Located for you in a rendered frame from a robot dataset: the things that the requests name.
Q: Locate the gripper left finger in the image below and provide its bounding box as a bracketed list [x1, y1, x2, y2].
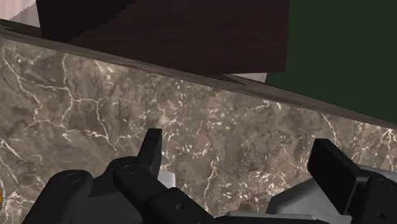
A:
[21, 128, 218, 224]

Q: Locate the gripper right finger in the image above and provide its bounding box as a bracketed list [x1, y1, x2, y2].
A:
[307, 138, 397, 224]

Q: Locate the dark brown robot stand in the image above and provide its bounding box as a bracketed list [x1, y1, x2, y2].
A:
[35, 0, 290, 76]

